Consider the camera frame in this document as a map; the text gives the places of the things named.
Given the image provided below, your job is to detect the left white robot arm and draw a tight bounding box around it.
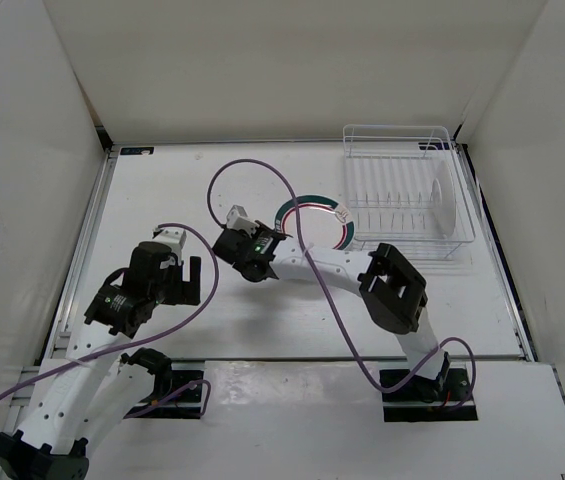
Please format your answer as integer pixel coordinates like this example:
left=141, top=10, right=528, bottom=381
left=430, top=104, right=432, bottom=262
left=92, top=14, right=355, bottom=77
left=0, top=240, right=201, bottom=479

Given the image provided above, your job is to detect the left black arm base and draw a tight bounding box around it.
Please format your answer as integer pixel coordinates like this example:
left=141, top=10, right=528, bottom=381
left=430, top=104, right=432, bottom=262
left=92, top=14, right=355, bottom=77
left=126, top=362, right=210, bottom=420

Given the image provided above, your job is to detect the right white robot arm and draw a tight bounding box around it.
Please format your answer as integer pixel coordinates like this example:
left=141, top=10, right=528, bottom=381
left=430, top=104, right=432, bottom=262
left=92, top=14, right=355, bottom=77
left=213, top=223, right=450, bottom=403

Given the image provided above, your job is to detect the aluminium table rail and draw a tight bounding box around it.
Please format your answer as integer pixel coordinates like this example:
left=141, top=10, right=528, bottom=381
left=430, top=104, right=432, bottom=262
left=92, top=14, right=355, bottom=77
left=34, top=147, right=117, bottom=366

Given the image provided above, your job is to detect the white wire dish rack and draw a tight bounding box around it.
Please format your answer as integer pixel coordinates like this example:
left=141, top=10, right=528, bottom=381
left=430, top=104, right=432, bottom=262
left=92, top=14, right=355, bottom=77
left=342, top=124, right=476, bottom=261

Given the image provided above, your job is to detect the white plate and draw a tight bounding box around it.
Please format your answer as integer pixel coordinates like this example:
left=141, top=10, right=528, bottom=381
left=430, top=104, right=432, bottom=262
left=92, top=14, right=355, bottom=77
left=431, top=160, right=457, bottom=238
left=274, top=194, right=355, bottom=250

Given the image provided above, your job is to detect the blue label sticker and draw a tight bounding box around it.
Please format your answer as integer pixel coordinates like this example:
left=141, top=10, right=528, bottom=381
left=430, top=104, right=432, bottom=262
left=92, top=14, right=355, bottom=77
left=119, top=146, right=155, bottom=156

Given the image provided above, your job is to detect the purple cable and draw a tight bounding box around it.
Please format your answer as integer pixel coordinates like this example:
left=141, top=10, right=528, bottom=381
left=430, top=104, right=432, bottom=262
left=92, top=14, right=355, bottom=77
left=0, top=222, right=221, bottom=465
left=206, top=159, right=478, bottom=412

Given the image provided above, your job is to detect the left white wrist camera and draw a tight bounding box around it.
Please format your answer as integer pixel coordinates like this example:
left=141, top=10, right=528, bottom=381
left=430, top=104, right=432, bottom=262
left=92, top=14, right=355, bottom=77
left=153, top=227, right=187, bottom=264

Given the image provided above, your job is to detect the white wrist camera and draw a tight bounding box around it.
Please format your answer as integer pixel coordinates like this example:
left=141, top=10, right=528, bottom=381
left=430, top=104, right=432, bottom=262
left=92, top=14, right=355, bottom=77
left=226, top=205, right=257, bottom=235
left=153, top=227, right=187, bottom=264

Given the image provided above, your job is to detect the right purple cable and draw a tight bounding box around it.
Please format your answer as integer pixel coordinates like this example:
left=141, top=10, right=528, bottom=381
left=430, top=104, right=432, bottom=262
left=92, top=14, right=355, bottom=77
left=206, top=159, right=478, bottom=412

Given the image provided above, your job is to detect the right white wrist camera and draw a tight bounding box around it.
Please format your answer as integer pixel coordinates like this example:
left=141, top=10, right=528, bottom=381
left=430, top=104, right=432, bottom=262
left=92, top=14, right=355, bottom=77
left=226, top=205, right=257, bottom=235

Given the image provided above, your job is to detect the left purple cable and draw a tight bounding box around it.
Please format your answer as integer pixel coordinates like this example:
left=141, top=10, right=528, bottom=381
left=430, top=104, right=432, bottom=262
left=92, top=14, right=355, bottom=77
left=0, top=222, right=221, bottom=465

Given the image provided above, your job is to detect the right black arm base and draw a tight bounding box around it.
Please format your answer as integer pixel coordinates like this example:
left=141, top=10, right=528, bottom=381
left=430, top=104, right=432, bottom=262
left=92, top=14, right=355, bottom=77
left=382, top=367, right=478, bottom=423

